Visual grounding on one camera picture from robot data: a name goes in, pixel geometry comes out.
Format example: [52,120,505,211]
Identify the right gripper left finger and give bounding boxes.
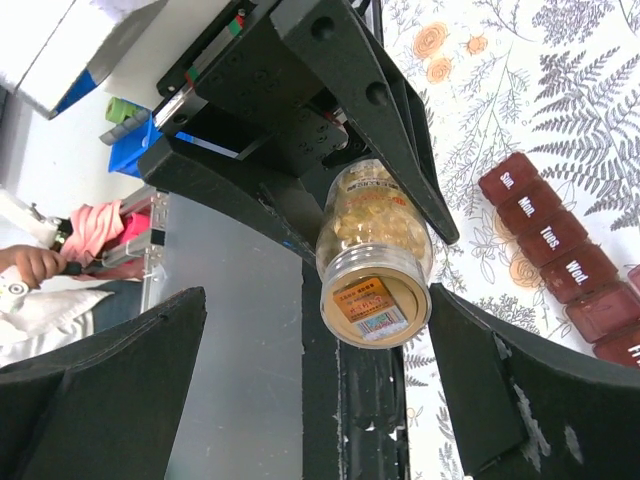
[1,287,206,480]

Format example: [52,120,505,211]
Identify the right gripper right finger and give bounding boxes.
[428,283,639,480]

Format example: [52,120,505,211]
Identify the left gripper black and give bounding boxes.
[138,1,459,266]

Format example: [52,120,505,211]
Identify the red weekly pill organizer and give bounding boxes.
[479,152,639,368]

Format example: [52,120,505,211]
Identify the clear pill bottle yellow pills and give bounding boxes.
[316,159,433,349]

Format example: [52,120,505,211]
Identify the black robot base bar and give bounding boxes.
[301,264,411,480]

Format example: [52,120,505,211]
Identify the person in background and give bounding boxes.
[0,198,151,369]

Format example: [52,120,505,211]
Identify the blue plastic bin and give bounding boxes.
[108,117,162,178]

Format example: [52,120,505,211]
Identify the floral tablecloth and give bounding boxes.
[382,1,639,353]

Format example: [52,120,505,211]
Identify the aluminium frame post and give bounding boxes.
[101,185,169,313]

